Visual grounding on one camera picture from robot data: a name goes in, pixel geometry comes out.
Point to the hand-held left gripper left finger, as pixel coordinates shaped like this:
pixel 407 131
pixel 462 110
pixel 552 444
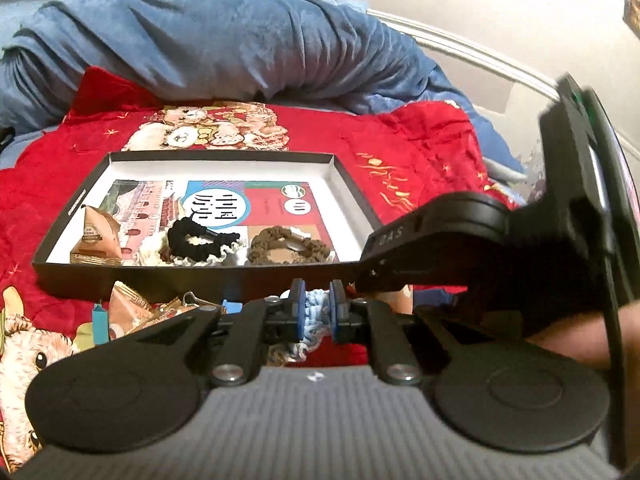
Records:
pixel 298 310

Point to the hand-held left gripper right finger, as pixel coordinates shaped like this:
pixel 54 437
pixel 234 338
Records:
pixel 336 310

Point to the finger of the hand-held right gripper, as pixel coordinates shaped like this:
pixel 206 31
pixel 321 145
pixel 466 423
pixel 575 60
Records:
pixel 400 255

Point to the light blue crochet scrunchie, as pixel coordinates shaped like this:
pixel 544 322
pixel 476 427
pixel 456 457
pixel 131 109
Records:
pixel 317 305

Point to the brown crochet scrunchie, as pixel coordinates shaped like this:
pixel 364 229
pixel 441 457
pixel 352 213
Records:
pixel 292 247

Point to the blue binder clip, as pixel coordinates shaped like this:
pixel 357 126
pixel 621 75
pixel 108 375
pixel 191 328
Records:
pixel 205 301

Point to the black white ruffle scrunchie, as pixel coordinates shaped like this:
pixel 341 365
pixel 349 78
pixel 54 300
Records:
pixel 200 245

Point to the black cardboard box printed bottom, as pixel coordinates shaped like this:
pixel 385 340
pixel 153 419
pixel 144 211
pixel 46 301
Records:
pixel 200 200

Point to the teal plastic clip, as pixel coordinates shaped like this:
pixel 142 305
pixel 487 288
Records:
pixel 100 325

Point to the person's right forearm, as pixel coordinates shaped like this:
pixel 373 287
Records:
pixel 575 345

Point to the red printed blanket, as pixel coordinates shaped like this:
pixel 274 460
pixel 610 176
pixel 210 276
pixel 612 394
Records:
pixel 425 160

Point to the white bed headboard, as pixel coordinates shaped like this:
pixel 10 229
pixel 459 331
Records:
pixel 475 55

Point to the blue velvet duvet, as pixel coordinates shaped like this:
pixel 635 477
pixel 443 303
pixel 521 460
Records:
pixel 225 45

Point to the wall picture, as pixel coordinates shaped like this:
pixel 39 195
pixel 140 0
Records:
pixel 632 5

